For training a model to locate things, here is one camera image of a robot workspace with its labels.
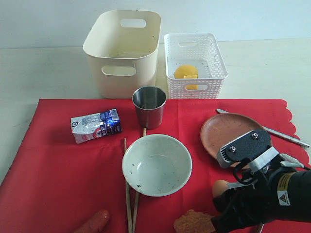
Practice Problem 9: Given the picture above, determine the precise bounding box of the red table cloth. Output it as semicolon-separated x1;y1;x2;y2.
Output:
0;99;296;233

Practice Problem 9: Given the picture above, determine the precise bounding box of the white perforated plastic basket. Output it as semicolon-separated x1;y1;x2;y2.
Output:
164;33;228;99

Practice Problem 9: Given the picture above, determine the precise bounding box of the fried chicken nugget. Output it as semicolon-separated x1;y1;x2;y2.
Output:
173;209;215;233

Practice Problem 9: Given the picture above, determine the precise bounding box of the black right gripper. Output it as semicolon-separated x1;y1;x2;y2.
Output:
211;169;292;233

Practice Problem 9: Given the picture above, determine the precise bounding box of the yellow cheese wedge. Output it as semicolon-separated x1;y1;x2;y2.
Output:
183;74;198;79

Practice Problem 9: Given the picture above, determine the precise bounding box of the brown wooden plate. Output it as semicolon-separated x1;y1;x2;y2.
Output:
201;113;263;159

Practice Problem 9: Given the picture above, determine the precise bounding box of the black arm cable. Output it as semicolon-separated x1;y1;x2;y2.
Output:
232;157;311;186

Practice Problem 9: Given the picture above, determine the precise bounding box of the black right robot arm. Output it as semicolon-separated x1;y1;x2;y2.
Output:
211;167;311;233

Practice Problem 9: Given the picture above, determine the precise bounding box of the yellow lemon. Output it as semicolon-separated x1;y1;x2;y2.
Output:
174;65;198;79

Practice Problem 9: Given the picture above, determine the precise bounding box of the left wooden chopstick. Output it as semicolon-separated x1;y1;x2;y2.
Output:
123;137;133;233

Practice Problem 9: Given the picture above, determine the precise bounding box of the stainless steel cup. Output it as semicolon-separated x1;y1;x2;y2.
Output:
132;86;167;130

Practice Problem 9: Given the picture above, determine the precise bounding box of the brown egg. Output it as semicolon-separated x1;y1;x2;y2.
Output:
212;180;229;198

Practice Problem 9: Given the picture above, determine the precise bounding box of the cream plastic storage bin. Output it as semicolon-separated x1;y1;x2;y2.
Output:
83;10;161;99

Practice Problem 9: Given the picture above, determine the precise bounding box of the dark wooden spoon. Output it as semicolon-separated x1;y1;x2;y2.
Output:
253;224;264;233

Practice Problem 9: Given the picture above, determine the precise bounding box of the white ceramic bowl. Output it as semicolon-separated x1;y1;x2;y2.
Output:
122;134;192;197

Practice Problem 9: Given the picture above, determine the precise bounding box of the wooden chopstick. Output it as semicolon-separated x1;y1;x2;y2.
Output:
132;128;147;233
123;137;133;233

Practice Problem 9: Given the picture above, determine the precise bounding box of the right wooden chopstick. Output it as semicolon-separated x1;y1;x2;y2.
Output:
132;128;147;233

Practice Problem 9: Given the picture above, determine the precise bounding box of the red sausage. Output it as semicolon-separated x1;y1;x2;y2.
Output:
73;210;110;233

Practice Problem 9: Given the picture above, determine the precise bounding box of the blue white milk carton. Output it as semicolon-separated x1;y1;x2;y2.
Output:
70;108;122;144

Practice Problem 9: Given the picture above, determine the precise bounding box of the silver metal knife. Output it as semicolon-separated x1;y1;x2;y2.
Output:
218;109;309;147

